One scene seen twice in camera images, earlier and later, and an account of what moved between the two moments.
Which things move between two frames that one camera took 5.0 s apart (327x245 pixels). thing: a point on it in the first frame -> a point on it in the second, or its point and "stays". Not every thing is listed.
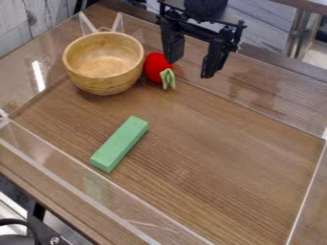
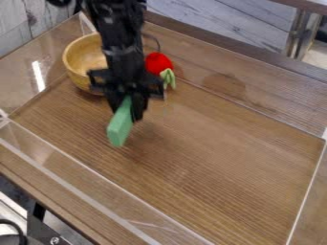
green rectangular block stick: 104,158 -> 120,124
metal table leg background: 302,33 stays
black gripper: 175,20 -> 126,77
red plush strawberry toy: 159,69 stays
